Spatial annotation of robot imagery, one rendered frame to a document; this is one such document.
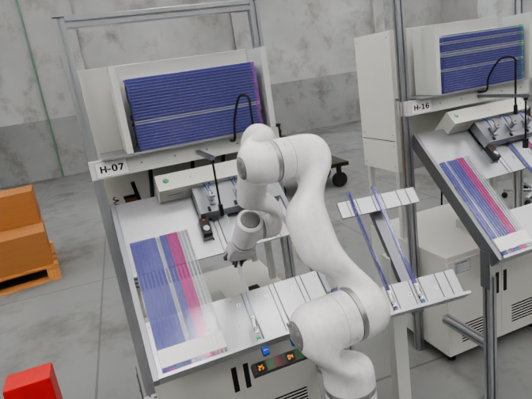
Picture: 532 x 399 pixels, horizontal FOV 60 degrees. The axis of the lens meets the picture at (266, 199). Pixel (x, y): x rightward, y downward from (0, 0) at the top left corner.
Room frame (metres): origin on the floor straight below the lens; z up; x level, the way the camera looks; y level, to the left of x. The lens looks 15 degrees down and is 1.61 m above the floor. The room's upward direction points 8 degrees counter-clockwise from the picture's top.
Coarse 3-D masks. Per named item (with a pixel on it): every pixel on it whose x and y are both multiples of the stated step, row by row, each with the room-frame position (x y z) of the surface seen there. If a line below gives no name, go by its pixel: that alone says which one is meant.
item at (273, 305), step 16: (272, 288) 1.57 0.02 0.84; (288, 288) 1.58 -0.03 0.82; (304, 288) 1.59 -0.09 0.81; (320, 288) 1.59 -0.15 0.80; (224, 304) 1.51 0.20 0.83; (240, 304) 1.51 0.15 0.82; (256, 304) 1.52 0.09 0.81; (272, 304) 1.53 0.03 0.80; (288, 304) 1.53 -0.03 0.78; (224, 320) 1.46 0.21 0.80; (240, 320) 1.47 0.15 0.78; (256, 320) 1.47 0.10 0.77; (272, 320) 1.48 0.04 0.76; (288, 320) 1.48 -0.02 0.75; (224, 336) 1.42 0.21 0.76; (240, 336) 1.42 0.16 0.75; (160, 368) 1.32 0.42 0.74
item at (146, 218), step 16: (128, 208) 1.78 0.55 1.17; (144, 208) 1.79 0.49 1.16; (160, 208) 1.80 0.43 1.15; (176, 208) 1.81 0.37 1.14; (192, 208) 1.81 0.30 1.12; (128, 224) 1.73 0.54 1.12; (144, 224) 1.73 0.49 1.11; (160, 224) 1.74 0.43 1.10; (176, 224) 1.75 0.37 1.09; (192, 224) 1.76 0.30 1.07; (224, 224) 1.77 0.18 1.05; (128, 240) 1.67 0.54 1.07; (192, 240) 1.70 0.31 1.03; (208, 240) 1.71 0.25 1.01; (224, 240) 1.71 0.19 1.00; (128, 256) 1.62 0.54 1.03; (208, 256) 1.65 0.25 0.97
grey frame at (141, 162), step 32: (256, 0) 2.01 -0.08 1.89; (64, 32) 1.76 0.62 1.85; (256, 32) 2.00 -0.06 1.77; (64, 64) 1.75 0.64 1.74; (96, 160) 1.76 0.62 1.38; (128, 160) 1.77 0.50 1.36; (160, 160) 1.81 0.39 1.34; (192, 160) 1.85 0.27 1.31; (96, 192) 1.75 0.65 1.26; (288, 256) 2.00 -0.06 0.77; (128, 288) 1.76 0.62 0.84; (128, 320) 1.75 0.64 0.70
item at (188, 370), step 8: (272, 336) 1.41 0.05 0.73; (280, 336) 1.42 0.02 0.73; (288, 336) 1.45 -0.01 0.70; (248, 344) 1.38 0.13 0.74; (256, 344) 1.39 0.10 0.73; (264, 344) 1.42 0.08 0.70; (272, 344) 1.45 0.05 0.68; (224, 352) 1.36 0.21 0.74; (232, 352) 1.36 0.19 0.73; (240, 352) 1.38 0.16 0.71; (248, 352) 1.42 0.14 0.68; (208, 360) 1.33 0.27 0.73; (216, 360) 1.35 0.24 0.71; (224, 360) 1.38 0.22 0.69; (184, 368) 1.31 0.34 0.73; (192, 368) 1.32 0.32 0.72; (200, 368) 1.35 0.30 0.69; (160, 376) 1.28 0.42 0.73; (168, 376) 1.29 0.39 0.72; (176, 376) 1.32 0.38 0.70; (160, 384) 1.32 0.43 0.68
